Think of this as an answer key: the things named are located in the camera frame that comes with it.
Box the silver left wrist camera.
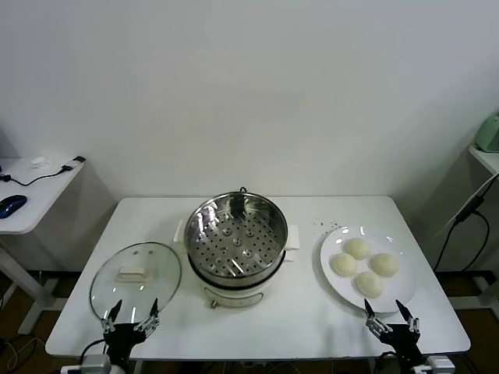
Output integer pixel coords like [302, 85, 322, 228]
[80, 355, 114, 374]

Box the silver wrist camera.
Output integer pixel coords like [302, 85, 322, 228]
[80, 355, 114, 374]
[424, 356, 457, 374]

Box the cream electric cooker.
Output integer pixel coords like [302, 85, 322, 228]
[186, 249, 299, 310]

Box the blue computer mouse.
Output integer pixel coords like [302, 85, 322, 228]
[0, 194, 28, 218]

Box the stainless steel steamer basket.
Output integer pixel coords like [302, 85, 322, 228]
[172, 191, 300, 278]

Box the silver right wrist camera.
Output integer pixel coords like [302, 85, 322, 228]
[424, 356, 457, 374]

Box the pale floor cable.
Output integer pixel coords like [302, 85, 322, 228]
[0, 337, 44, 371]

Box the glass lid with cream handle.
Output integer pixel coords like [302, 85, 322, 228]
[89, 241, 183, 327]

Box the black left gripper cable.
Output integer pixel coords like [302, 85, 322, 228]
[80, 337, 108, 360]

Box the white side desk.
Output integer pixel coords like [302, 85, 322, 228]
[0, 155, 118, 336]

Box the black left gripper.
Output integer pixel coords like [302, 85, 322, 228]
[100, 298, 161, 368]

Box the white side table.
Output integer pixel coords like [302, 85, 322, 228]
[432, 143, 499, 312]

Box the pale green appliance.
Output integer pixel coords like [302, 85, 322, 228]
[476, 111, 499, 153]

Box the black power adapter cable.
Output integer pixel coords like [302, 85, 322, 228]
[433, 194, 491, 272]

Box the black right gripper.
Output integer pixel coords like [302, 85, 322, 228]
[363, 298, 424, 364]

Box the white round plate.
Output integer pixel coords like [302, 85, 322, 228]
[319, 225, 417, 314]

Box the white steamed baozi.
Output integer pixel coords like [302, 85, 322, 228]
[330, 252, 359, 278]
[345, 237, 373, 260]
[369, 252, 401, 278]
[353, 271, 385, 299]

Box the black desk cable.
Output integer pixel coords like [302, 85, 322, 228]
[0, 165, 73, 187]

